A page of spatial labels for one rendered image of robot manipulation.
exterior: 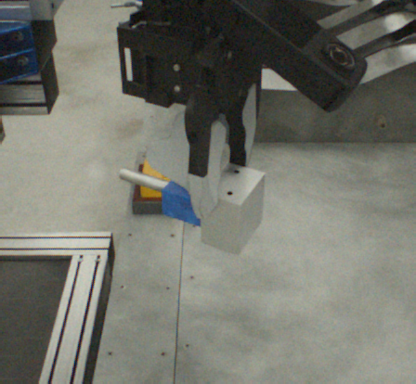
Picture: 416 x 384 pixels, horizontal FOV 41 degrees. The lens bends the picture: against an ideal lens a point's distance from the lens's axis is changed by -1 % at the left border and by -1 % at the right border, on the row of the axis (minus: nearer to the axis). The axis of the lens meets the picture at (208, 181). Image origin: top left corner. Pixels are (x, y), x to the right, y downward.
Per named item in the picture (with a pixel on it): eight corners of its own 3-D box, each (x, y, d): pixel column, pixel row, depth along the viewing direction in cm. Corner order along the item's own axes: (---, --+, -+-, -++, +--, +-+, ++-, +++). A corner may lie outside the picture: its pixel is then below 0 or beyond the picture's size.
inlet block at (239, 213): (110, 211, 52) (103, 162, 48) (139, 183, 55) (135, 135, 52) (239, 256, 47) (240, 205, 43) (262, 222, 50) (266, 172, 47)
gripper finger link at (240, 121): (202, 144, 53) (189, 65, 46) (259, 160, 51) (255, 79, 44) (187, 166, 52) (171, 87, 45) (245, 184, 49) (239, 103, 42)
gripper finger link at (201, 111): (204, 160, 44) (217, 49, 41) (224, 165, 43) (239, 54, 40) (175, 178, 40) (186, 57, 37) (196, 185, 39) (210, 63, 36)
